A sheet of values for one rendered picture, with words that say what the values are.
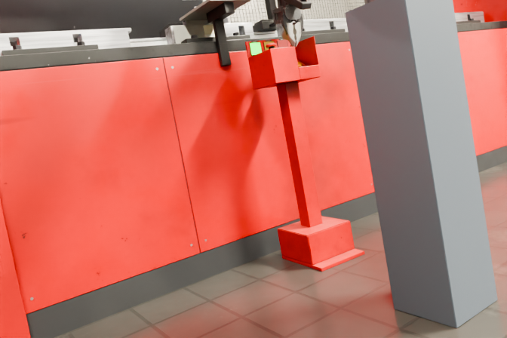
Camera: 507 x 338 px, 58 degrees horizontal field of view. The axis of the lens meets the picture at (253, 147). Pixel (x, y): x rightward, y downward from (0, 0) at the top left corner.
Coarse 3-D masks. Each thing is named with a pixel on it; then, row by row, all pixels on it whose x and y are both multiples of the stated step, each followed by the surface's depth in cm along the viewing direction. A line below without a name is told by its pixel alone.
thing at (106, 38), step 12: (0, 36) 148; (12, 36) 150; (24, 36) 151; (36, 36) 153; (48, 36) 155; (60, 36) 158; (72, 36) 163; (84, 36) 162; (96, 36) 164; (108, 36) 166; (120, 36) 169; (0, 48) 147; (24, 48) 151
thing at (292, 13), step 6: (282, 0) 168; (282, 6) 167; (288, 6) 166; (294, 6) 168; (276, 12) 170; (282, 12) 167; (288, 12) 166; (294, 12) 168; (300, 12) 169; (276, 18) 171; (288, 18) 166; (294, 18) 168
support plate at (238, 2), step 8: (208, 0) 162; (216, 0) 163; (224, 0) 165; (232, 0) 167; (240, 0) 169; (248, 0) 171; (200, 8) 170; (208, 8) 172; (184, 16) 179; (192, 16) 179; (200, 16) 182
